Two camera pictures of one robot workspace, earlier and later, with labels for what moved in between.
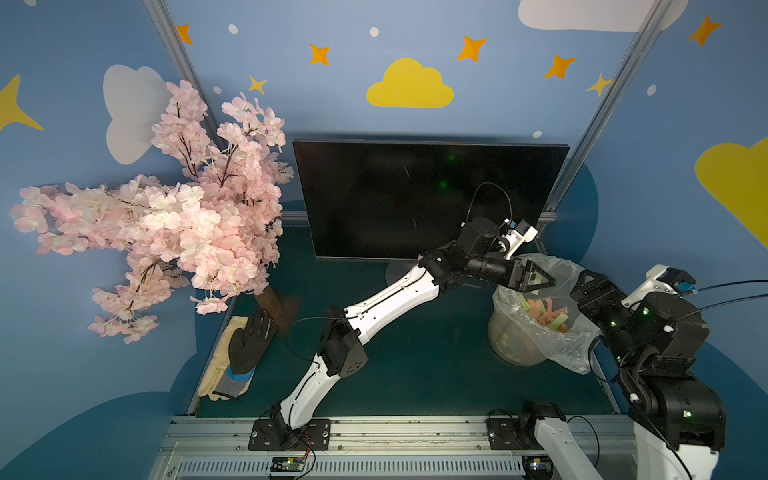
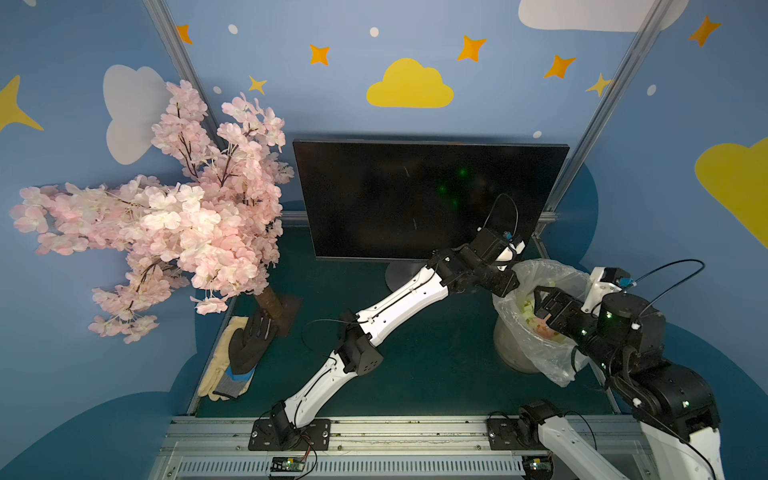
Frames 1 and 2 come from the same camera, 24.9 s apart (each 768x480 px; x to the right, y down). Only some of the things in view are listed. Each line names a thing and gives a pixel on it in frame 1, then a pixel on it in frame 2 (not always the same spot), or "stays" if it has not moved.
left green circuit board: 287,464 stays
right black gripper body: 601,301 -> 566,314
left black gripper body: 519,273 -> 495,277
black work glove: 245,349 stays
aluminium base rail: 208,447 stays
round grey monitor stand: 395,270 stays
